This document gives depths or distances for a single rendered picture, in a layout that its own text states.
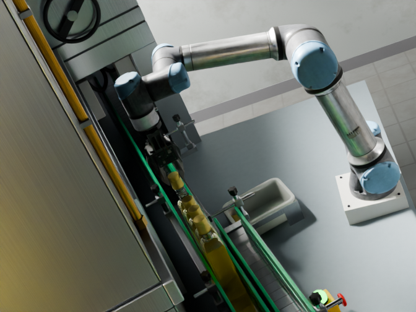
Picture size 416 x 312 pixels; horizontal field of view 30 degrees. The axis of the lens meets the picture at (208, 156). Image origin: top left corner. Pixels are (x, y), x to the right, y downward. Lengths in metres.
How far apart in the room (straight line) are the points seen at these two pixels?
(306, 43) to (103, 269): 0.90
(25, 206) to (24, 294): 0.18
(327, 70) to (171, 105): 1.22
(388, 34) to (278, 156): 2.12
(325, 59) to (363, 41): 2.86
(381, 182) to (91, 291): 1.07
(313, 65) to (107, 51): 1.18
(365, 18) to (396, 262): 2.72
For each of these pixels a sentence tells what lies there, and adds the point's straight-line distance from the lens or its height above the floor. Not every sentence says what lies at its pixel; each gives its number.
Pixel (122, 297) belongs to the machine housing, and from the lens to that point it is 1.53.
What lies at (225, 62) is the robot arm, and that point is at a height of 1.42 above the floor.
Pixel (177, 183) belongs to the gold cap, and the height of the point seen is 1.16.
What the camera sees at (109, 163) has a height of 1.57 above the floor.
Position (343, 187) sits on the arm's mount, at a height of 0.81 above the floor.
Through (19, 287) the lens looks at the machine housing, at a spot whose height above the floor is 1.54.
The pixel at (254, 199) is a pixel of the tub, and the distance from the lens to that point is 2.69.
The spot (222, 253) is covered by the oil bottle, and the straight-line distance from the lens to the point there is 2.12.
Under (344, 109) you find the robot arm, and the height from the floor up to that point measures 1.22.
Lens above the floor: 2.31
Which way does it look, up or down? 30 degrees down
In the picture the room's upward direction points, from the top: 25 degrees counter-clockwise
